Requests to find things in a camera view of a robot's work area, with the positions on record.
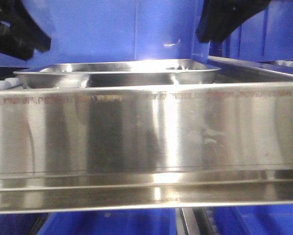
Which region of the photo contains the white roller track middle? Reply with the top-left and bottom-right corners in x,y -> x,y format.
272,60 -> 293,68

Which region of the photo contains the blue bin lower centre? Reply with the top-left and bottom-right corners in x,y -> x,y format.
38,209 -> 177,235

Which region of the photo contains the stacked blue bin lower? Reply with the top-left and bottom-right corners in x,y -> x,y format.
21,0 -> 210,68

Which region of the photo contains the blue bin lower shelf right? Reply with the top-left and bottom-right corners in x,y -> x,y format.
213,204 -> 293,235

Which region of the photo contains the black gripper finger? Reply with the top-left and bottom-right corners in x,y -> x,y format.
0,0 -> 34,61
13,0 -> 51,52
196,0 -> 270,43

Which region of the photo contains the blue bin far right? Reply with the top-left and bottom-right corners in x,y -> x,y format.
209,0 -> 293,62

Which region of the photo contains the silver metal tray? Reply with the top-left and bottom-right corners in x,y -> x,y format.
14,59 -> 220,89

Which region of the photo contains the steel shelf front beam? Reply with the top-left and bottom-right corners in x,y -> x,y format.
0,82 -> 293,213

